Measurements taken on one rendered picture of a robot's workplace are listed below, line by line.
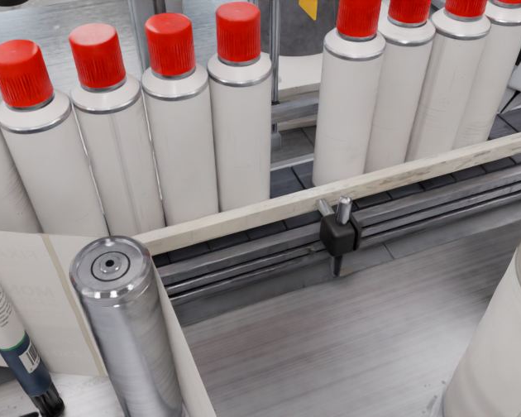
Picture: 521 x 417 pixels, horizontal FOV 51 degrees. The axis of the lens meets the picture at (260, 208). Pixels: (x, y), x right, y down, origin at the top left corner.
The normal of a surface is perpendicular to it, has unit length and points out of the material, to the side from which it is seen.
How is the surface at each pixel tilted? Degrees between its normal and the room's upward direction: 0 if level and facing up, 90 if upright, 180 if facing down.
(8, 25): 0
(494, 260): 0
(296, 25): 70
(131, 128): 90
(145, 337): 90
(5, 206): 90
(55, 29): 0
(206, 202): 90
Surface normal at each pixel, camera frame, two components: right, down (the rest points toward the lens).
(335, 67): -0.70, 0.51
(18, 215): 0.88, 0.33
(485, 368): -0.99, 0.08
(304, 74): -0.05, -0.74
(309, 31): 0.14, 0.40
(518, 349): -0.91, 0.25
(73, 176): 0.73, 0.48
